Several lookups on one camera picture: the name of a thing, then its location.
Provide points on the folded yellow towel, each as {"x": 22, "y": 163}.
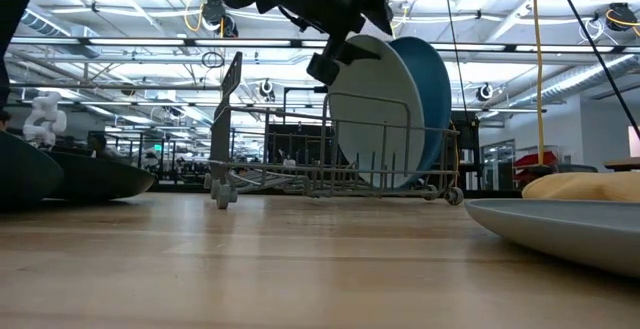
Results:
{"x": 585, "y": 186}

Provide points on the large blue plate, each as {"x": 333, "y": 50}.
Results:
{"x": 432, "y": 99}

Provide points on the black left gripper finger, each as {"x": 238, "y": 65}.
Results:
{"x": 325, "y": 69}
{"x": 372, "y": 4}

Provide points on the large pale grey-blue plate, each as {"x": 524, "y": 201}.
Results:
{"x": 380, "y": 119}

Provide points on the wooden background table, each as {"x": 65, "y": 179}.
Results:
{"x": 625, "y": 164}

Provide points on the red bin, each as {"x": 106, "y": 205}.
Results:
{"x": 532, "y": 161}

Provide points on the small dark teal plate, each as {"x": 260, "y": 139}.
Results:
{"x": 25, "y": 174}

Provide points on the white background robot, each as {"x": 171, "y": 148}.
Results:
{"x": 45, "y": 119}

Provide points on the large grey plate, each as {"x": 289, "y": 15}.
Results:
{"x": 565, "y": 234}

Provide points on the black background cabinet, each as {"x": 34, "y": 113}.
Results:
{"x": 300, "y": 144}

